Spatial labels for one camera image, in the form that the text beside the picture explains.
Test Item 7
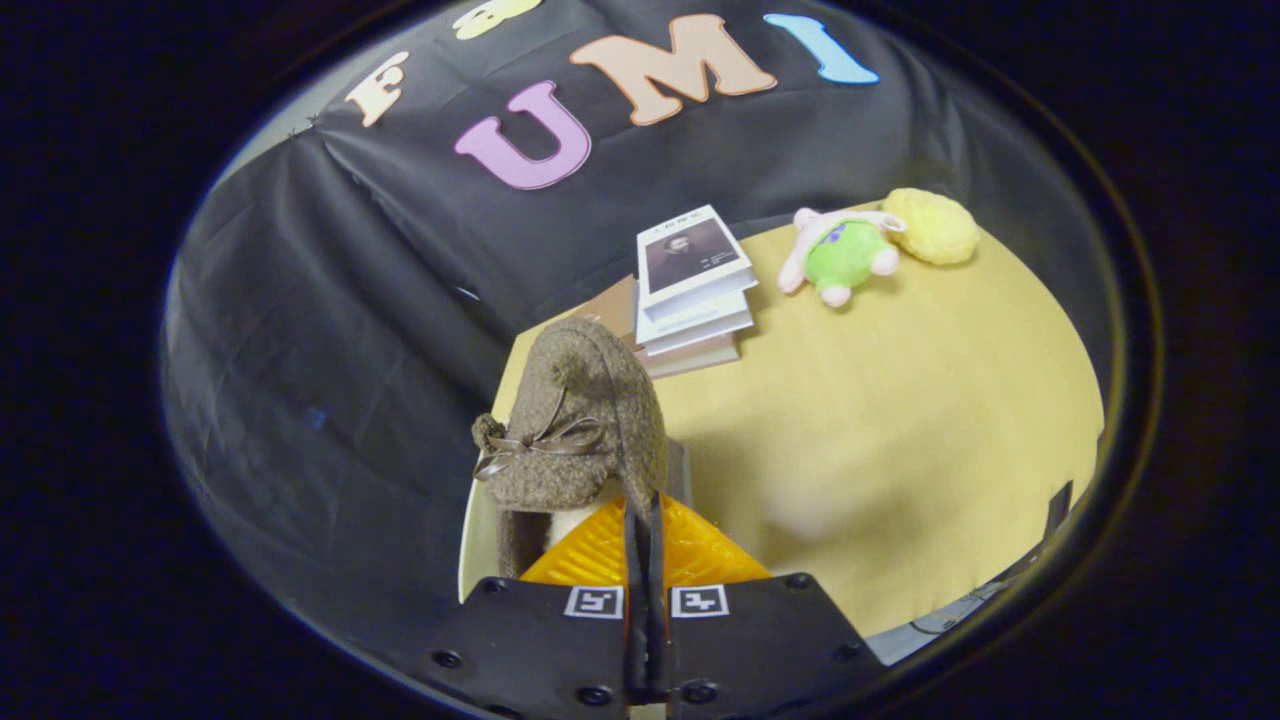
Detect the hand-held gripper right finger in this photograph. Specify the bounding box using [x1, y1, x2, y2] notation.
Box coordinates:
[650, 495, 886, 720]

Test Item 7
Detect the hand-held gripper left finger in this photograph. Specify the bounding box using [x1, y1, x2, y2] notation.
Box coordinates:
[425, 497, 642, 720]

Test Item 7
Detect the beige fabric storage box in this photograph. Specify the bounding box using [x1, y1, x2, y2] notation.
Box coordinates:
[458, 440, 694, 603]

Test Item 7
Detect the brown fuzzy shoe with bow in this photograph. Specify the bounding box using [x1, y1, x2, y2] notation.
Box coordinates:
[472, 318, 669, 581]

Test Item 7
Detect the grey book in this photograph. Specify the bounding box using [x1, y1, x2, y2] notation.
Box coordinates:
[640, 332, 743, 380]

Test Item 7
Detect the dark furniture piece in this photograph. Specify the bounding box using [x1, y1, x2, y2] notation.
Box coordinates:
[1043, 480, 1074, 543]

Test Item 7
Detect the plain white book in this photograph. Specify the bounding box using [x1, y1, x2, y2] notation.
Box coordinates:
[636, 288, 756, 358]

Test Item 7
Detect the brown book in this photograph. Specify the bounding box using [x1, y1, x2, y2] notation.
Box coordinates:
[575, 275, 642, 347]

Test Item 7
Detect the white book with portrait cover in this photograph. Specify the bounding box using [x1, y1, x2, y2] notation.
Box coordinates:
[636, 205, 759, 323]

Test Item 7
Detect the green plush toy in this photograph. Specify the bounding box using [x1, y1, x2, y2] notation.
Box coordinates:
[778, 207, 908, 308]

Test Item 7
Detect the black backdrop cloth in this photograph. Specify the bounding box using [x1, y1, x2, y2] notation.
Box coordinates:
[160, 0, 1111, 641]

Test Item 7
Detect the yellow plush toy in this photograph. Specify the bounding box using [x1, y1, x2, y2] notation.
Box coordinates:
[882, 187, 980, 266]

